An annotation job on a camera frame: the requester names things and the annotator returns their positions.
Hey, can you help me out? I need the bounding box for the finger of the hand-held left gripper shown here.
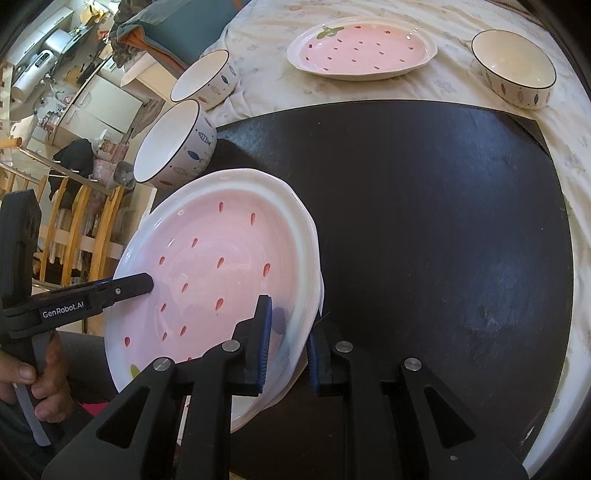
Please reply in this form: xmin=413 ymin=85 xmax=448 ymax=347
xmin=90 ymin=272 xmax=154 ymax=315

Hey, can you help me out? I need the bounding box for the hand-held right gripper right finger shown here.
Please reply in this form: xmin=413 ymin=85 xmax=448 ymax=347
xmin=307 ymin=320 xmax=528 ymax=480

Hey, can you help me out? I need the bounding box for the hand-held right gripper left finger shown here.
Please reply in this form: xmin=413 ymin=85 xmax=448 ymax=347
xmin=41 ymin=294 xmax=274 ymax=480

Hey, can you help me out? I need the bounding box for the stack of pink-white plates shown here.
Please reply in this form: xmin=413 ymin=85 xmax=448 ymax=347
xmin=228 ymin=270 xmax=327 ymax=435

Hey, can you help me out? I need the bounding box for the pink strawberry plate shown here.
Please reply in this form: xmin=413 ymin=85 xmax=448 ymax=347
xmin=287 ymin=16 xmax=438 ymax=82
xmin=104 ymin=168 xmax=321 ymax=432

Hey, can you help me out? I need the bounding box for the white fish-pattern bowl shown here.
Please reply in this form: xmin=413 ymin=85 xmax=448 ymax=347
xmin=170 ymin=49 xmax=240 ymax=112
xmin=471 ymin=29 xmax=557 ymax=110
xmin=133 ymin=99 xmax=218 ymax=189

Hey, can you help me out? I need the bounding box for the person's left hand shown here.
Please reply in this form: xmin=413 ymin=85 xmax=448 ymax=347
xmin=0 ymin=330 xmax=77 ymax=423

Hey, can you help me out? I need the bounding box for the wooden chair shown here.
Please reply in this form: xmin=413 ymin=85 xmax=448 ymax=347
xmin=0 ymin=173 xmax=131 ymax=289

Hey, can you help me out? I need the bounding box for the black cloth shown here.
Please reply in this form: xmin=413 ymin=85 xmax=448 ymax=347
xmin=48 ymin=137 xmax=96 ymax=188

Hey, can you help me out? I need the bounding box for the white cabinet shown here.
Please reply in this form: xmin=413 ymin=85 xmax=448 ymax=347
xmin=53 ymin=74 xmax=141 ymax=146

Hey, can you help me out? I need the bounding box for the silver appliance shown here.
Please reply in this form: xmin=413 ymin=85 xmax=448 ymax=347
xmin=11 ymin=31 xmax=63 ymax=101

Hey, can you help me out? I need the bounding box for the black leather mat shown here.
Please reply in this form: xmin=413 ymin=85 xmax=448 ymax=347
xmin=203 ymin=102 xmax=575 ymax=480

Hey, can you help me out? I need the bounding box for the teal cushion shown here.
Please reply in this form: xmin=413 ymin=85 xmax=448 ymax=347
xmin=115 ymin=0 xmax=252 ymax=66

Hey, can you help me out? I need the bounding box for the cream floral printed blanket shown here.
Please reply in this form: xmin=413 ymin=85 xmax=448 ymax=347
xmin=215 ymin=0 xmax=591 ymax=480

